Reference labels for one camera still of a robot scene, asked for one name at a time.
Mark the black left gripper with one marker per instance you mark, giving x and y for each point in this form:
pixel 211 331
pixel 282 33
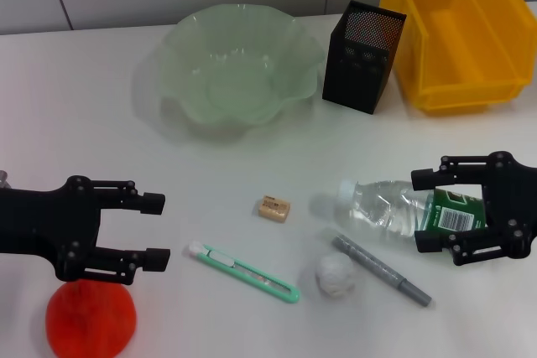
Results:
pixel 50 224

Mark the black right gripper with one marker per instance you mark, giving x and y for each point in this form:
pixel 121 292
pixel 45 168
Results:
pixel 514 203

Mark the clear green-label water bottle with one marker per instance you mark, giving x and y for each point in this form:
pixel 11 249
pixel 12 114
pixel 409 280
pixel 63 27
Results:
pixel 377 207

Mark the green utility knife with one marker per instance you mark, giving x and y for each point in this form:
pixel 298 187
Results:
pixel 247 275

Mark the red-orange fruit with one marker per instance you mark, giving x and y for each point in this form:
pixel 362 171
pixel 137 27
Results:
pixel 92 320

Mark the white paper ball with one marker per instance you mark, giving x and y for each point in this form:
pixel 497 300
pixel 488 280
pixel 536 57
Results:
pixel 335 276

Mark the grey marker pen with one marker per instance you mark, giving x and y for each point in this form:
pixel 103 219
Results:
pixel 377 268

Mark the beige eraser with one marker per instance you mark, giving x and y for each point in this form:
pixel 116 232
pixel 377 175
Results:
pixel 273 208

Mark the black mesh pen holder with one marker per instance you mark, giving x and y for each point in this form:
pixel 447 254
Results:
pixel 356 77

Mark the green glass fruit plate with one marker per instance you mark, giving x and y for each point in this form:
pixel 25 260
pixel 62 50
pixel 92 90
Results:
pixel 235 69

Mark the yellow plastic bin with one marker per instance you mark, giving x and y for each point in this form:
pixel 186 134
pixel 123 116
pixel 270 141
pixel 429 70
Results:
pixel 461 81

